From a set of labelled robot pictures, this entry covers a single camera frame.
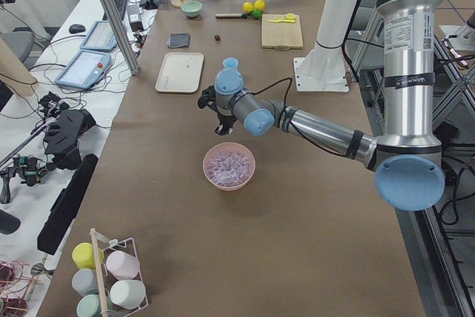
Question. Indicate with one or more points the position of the mint green bowl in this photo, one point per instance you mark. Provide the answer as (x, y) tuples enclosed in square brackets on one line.
[(191, 9)]

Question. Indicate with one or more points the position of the yellow cup in rack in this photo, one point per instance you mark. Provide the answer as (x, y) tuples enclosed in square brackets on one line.
[(83, 256)]

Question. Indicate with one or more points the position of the yellow lemon near muddler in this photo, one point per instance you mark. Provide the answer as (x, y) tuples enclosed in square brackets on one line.
[(247, 7)]

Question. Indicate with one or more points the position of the wooden cutting board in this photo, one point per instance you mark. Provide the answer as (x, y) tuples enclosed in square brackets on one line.
[(281, 36)]

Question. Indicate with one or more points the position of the steel muddler black tip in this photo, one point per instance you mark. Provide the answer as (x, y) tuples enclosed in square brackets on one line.
[(231, 16)]

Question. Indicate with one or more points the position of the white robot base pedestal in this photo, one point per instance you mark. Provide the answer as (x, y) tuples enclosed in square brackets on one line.
[(323, 68)]

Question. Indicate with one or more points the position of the grey folded cloth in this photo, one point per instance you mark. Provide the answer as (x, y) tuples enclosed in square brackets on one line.
[(178, 40)]

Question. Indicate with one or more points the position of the yellow plastic knife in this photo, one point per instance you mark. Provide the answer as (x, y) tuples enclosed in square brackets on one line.
[(274, 21)]

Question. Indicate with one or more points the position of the cream rabbit tray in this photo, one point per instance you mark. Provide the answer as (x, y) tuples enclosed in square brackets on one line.
[(180, 73)]

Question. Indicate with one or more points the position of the lemon slice near edge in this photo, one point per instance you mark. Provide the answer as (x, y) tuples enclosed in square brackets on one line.
[(290, 17)]

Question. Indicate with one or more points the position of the grey cup in rack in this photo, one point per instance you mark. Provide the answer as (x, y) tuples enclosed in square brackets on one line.
[(84, 282)]

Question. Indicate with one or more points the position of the teach pendant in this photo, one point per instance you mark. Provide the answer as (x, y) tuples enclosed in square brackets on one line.
[(100, 38), (84, 70)]

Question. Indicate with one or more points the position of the light blue plastic cup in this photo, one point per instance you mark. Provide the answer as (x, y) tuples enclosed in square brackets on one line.
[(230, 63)]

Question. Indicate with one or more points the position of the teach pendant near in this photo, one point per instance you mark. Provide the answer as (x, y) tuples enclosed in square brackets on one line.
[(84, 70)]

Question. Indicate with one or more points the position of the pink cup in rack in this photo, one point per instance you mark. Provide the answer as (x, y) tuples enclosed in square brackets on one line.
[(122, 265)]

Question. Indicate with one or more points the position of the white wire cup rack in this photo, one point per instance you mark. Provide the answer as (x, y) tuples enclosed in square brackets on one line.
[(103, 247)]

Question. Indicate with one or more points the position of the green lime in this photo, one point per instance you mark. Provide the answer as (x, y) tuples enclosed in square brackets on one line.
[(256, 14)]

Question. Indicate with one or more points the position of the pink bowl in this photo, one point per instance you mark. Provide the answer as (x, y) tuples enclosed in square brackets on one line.
[(231, 147)]

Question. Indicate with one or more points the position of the aluminium frame post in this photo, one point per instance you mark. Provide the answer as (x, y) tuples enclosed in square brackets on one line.
[(120, 34)]

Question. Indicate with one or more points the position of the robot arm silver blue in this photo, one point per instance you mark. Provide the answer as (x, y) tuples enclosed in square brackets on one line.
[(406, 158)]

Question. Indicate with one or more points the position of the clear ice cubes pile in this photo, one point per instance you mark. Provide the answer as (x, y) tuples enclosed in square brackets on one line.
[(228, 168)]

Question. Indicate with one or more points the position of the white cup in rack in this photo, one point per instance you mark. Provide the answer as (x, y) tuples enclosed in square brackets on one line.
[(128, 294)]

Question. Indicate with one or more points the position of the teach pendant far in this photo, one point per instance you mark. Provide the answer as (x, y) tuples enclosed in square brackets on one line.
[(100, 38)]

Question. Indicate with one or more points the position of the black computer mouse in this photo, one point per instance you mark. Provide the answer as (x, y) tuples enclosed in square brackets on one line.
[(76, 28)]

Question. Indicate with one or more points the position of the yellow lemon outer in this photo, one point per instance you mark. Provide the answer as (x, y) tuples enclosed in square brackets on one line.
[(260, 5)]

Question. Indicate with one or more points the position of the green cup in rack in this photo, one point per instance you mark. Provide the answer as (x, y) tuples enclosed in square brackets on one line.
[(89, 306)]

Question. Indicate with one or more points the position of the black long speaker bar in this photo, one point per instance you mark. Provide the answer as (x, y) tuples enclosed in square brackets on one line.
[(66, 207)]

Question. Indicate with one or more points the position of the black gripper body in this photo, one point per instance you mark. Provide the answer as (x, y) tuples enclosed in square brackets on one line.
[(225, 121)]

